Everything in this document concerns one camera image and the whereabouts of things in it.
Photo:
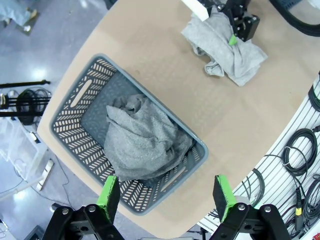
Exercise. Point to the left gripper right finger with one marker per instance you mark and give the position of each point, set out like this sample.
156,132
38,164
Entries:
222,197

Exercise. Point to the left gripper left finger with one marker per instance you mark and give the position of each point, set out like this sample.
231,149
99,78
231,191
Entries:
110,197

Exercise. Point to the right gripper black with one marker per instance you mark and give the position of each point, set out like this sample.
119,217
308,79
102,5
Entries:
233,6

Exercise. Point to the light grey garment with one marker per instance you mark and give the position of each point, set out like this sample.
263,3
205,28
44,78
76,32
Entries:
225,60

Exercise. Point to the grey marl t-shirt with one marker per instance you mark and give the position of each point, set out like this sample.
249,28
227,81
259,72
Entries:
140,145

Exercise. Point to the grey plastic lattice basket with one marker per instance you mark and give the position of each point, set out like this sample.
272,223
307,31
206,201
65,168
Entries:
77,140
292,3

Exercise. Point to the white strip on floor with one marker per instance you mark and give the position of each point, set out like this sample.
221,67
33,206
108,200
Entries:
45,175

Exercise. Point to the clear plastic storage bin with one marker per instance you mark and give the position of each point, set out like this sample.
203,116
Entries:
20,150

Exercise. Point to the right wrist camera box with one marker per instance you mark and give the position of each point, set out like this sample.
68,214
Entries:
197,8

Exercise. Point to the black camera tripod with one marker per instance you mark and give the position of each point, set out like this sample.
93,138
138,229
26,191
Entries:
22,100

